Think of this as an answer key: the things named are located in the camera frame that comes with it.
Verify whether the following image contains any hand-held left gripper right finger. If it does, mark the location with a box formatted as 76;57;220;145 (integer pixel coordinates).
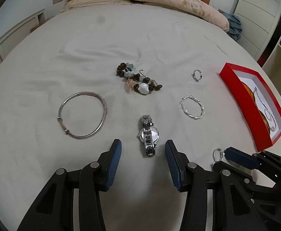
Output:
165;140;269;231

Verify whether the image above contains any grey bed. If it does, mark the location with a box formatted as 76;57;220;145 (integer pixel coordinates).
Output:
0;2;281;231

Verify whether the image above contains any silver wrist watch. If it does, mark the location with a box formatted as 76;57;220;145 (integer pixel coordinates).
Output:
138;115;160;157

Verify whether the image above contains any brown beaded bracelet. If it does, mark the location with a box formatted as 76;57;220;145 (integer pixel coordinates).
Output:
116;63;163;95

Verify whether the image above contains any large silver neck ring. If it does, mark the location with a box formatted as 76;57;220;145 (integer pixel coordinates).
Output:
58;91;107;139

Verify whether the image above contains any white low cabinet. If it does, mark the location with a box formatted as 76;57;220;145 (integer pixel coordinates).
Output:
0;9;46;71

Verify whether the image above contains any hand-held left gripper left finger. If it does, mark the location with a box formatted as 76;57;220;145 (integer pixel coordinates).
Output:
17;139;122;231

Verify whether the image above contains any wide silver ring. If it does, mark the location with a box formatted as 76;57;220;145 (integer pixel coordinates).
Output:
192;69;203;82

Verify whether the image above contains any red jewelry box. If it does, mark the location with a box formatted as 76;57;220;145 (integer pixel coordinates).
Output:
219;62;281;152

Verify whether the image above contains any twisted silver bracelet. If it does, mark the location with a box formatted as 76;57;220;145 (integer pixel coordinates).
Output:
179;95;206;120

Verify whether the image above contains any small silver ring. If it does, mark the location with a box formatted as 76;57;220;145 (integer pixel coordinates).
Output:
212;148;225;162

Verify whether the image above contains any beige pillow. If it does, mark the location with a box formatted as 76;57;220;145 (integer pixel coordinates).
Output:
60;0;143;13

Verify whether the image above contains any silver chain necklace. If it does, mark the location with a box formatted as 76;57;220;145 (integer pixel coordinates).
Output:
253;86;278;132

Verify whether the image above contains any blue cloth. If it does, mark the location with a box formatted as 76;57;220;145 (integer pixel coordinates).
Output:
218;9;243;41

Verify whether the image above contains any white wardrobe door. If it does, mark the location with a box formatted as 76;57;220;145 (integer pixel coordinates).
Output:
229;0;281;59

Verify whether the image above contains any white shelf unit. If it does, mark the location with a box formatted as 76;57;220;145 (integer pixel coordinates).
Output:
261;11;281;101

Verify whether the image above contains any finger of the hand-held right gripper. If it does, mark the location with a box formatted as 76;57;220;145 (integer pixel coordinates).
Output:
213;162;254;186
223;147;281;174

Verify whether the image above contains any amber bangle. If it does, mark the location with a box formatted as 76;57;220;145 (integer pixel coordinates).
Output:
260;110;271;133
241;81;256;101

